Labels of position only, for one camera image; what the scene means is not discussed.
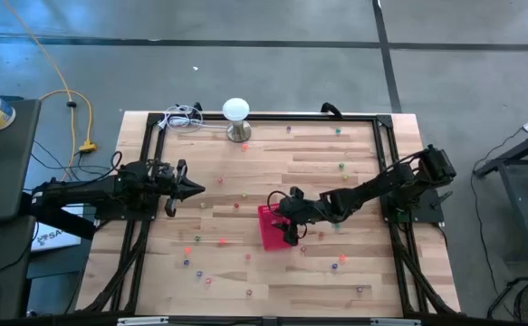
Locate black floor cable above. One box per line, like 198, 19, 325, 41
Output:
469, 129, 525, 309

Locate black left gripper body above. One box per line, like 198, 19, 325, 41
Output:
154, 158, 187, 218

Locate black side table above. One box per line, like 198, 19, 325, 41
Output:
471, 124, 528, 264

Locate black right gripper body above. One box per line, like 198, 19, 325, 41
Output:
277, 186, 322, 230

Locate red plastic slotted basket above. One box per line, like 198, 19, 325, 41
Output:
257, 202, 299, 253

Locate white printed cardboard box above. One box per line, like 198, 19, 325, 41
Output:
30, 203, 86, 253

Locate white coiled cable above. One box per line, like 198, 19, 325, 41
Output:
162, 103, 228, 134

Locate white globe table lamp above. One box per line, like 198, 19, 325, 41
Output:
221, 97, 253, 144

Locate dark grey side desk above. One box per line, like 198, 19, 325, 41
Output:
0, 95, 43, 321

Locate yellow extension cord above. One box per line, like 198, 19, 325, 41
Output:
3, 0, 98, 182

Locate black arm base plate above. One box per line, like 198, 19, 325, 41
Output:
379, 187, 446, 225
93, 198, 160, 223

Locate silver aluminium bracket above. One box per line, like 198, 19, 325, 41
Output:
370, 317, 422, 326
117, 316, 169, 326

